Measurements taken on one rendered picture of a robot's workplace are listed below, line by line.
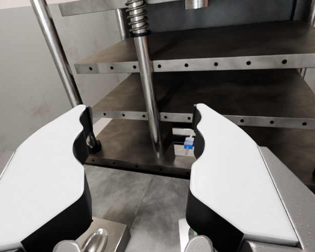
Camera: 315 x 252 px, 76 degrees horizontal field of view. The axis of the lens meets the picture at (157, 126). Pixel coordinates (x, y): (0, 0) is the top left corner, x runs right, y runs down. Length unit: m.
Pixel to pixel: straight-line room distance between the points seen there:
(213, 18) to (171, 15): 0.29
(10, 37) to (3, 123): 0.83
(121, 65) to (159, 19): 0.81
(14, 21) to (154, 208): 2.21
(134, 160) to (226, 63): 0.66
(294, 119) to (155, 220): 0.68
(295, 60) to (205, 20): 0.89
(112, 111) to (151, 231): 0.61
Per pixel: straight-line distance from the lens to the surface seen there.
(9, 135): 2.49
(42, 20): 1.04
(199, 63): 0.85
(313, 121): 0.99
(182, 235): 0.68
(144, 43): 0.84
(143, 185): 0.96
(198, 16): 1.63
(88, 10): 1.01
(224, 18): 1.62
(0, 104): 2.42
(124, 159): 1.14
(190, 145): 1.00
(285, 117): 0.96
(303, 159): 1.18
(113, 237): 0.77
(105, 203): 0.95
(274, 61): 0.86
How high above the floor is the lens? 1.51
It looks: 32 degrees down
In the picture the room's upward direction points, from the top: 9 degrees counter-clockwise
